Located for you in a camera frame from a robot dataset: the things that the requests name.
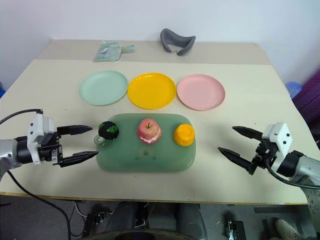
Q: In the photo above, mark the dark green avocado toy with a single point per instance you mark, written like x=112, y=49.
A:
x=108, y=130

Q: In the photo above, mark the yellow orange fruit toy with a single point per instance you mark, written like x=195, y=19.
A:
x=184, y=135

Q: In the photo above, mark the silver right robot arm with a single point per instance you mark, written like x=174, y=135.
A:
x=303, y=166

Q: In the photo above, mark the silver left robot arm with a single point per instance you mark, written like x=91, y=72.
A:
x=7, y=152

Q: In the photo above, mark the dark rounded robot base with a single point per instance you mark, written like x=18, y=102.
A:
x=150, y=222

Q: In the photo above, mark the purple fabric object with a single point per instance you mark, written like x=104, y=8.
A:
x=308, y=100

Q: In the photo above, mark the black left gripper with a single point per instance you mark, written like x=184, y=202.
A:
x=50, y=150

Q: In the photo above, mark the red apple toy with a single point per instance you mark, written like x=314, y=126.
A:
x=149, y=131

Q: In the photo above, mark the white shoe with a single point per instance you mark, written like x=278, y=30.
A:
x=287, y=228

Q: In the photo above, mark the light green plate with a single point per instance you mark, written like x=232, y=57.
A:
x=103, y=87

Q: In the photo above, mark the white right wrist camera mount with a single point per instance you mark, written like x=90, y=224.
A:
x=278, y=140

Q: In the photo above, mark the green packet of bags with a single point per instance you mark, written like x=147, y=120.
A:
x=108, y=51

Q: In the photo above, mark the blue water bottle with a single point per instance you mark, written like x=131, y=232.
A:
x=293, y=89

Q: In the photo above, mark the black box on floor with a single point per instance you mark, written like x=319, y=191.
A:
x=96, y=221
x=236, y=230

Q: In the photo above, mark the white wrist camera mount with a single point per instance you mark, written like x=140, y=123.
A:
x=278, y=140
x=38, y=132

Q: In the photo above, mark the yellow plate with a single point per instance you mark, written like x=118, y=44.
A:
x=151, y=90

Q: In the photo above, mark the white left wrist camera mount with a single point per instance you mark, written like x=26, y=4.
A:
x=38, y=132

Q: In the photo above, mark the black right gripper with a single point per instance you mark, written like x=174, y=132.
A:
x=263, y=155

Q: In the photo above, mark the grey curved foam pad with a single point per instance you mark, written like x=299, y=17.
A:
x=177, y=42

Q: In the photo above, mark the pink plate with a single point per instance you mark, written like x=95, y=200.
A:
x=200, y=92

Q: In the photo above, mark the green plastic cutting board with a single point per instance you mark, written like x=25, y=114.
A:
x=147, y=147

